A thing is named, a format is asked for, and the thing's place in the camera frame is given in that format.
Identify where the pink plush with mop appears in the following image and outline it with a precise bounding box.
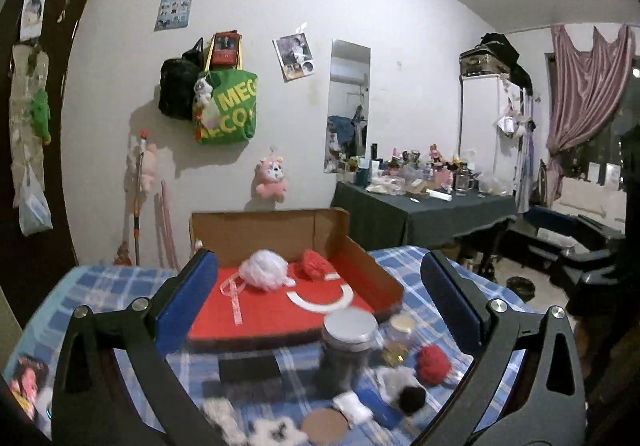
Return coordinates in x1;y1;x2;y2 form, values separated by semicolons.
128;130;158;195

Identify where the round tan sponge pad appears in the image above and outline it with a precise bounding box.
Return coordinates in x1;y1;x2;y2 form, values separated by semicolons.
300;408;349;445

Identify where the wall mirror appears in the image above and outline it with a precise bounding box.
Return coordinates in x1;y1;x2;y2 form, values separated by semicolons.
323;40;371;174

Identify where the grey white fuzzy cloth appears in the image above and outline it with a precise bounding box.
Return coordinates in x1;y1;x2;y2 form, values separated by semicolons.
374;366;420;404

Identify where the green tote bag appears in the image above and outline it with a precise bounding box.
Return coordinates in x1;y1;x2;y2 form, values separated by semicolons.
193;69;258;145

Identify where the black bag on wall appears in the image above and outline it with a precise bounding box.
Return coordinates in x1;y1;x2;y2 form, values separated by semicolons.
158;38;204;121

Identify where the pink curtain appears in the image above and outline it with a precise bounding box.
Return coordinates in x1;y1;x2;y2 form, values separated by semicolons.
546;24;636;206

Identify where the glass pitcher on table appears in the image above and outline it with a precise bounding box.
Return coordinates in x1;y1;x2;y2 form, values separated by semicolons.
454;162;474;196

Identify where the dark brown door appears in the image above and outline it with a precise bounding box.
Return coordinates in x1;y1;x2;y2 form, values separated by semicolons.
1;0;88;325

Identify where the red plush bunny toy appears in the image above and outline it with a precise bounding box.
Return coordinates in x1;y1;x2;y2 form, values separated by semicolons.
416;345;451;385

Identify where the black pompom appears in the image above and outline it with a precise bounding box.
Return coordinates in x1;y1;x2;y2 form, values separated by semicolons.
396;385;426;417

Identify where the pink plush toy on wall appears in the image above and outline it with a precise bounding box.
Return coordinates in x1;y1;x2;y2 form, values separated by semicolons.
255;156;288;203

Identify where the green plush on door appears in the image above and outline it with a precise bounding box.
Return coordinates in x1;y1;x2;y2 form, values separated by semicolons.
29;88;51;146

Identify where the white fluffy star ring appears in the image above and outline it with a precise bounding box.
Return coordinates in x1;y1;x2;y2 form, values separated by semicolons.
247;416;310;446

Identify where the blue plaid tablecloth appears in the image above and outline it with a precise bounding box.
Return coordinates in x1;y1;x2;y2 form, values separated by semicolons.
1;250;555;445

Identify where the white wardrobe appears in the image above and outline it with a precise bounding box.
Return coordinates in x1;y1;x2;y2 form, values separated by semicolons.
459;74;524;183

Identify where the dark green covered table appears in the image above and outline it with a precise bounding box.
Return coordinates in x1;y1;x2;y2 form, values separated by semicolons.
331;183;516;251

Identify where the blue wall poster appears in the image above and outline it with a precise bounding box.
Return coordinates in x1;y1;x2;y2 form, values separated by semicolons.
154;0;192;31

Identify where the coral red bath pouf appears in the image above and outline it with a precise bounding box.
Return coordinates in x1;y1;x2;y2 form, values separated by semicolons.
296;250;336;281

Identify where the red framed bag item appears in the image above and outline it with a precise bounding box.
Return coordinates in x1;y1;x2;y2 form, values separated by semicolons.
206;30;242;68

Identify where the picture on door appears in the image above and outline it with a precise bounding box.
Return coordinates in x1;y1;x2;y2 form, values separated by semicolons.
20;0;46;42

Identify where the suitcase on wardrobe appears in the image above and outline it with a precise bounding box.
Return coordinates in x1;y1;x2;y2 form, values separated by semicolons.
459;46;511;76

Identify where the large silver-lid glass jar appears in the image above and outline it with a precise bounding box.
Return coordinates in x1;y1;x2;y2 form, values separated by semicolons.
314;307;378;398

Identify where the black phone on table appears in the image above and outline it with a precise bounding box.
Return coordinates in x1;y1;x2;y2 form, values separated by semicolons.
218;355;281;384

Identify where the cardboard box red inside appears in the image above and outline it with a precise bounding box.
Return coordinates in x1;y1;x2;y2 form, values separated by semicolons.
188;209;404;351

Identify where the plastic bag on door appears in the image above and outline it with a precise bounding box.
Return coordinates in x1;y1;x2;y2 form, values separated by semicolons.
18;164;53;236

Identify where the blue cloth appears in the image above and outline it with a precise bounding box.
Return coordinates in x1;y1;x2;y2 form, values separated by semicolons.
356;388;404;430

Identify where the photo poster on wall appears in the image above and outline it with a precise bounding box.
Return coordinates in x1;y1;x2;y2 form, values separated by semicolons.
272;32;314;83

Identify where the small jar with gold contents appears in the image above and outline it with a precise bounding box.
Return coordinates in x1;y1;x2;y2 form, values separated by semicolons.
382;313;416;367

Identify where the white mesh bath pouf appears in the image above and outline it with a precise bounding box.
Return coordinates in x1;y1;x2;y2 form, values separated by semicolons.
239;250;296;291

